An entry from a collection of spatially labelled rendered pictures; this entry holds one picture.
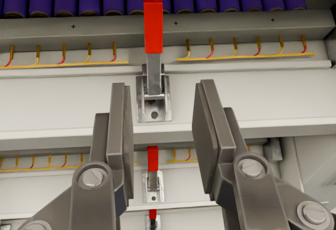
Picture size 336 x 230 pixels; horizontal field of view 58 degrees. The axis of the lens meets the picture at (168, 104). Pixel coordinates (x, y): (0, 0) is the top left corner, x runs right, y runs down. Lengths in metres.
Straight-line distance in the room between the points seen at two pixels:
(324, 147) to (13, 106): 0.30
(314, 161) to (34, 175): 0.34
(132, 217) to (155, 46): 0.44
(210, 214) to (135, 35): 0.43
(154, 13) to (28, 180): 0.31
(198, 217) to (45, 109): 0.41
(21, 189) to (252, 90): 0.32
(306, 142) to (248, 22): 0.18
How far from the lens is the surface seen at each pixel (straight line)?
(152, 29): 0.20
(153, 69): 0.22
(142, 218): 0.60
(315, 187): 0.43
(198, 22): 0.26
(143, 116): 0.23
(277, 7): 0.29
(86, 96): 0.26
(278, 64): 0.28
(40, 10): 0.28
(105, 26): 0.26
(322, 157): 0.37
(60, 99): 0.26
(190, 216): 0.60
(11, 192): 0.45
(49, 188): 0.44
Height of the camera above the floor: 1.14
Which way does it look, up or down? 53 degrees down
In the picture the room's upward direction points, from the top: 4 degrees clockwise
